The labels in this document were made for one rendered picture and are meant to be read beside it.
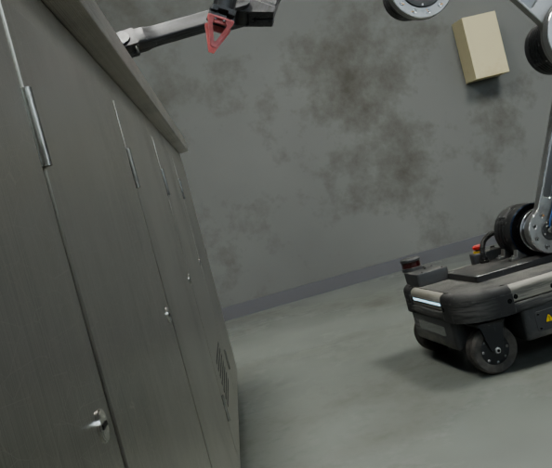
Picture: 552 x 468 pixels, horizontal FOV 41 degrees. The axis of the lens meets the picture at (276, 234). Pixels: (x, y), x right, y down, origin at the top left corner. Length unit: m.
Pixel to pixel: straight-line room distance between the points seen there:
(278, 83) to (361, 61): 0.55
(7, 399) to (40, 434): 0.04
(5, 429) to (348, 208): 4.23
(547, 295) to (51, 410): 1.86
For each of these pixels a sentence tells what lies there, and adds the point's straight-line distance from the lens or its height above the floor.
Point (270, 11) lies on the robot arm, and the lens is 2.36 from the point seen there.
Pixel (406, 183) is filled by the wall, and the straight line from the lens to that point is 4.64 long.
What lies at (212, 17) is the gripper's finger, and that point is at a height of 1.11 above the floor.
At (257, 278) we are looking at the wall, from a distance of 4.40.
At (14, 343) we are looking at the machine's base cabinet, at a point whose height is 0.60.
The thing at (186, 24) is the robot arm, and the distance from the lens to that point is 2.34.
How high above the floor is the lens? 0.63
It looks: 3 degrees down
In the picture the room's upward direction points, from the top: 15 degrees counter-clockwise
